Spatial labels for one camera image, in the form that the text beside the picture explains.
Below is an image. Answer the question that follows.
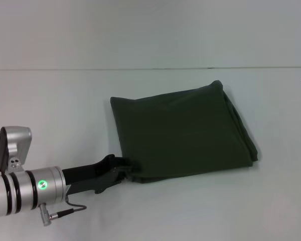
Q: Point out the dark green shirt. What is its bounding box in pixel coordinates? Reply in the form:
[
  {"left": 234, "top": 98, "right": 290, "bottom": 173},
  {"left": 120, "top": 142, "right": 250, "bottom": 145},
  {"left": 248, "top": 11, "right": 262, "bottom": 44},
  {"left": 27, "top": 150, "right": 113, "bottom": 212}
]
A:
[{"left": 109, "top": 79, "right": 259, "bottom": 185}]

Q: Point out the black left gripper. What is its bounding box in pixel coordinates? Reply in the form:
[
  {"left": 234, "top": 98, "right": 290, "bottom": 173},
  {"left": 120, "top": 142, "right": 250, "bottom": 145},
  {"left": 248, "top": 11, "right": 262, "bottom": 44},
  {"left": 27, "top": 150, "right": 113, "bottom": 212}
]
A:
[{"left": 62, "top": 154, "right": 141, "bottom": 195}]

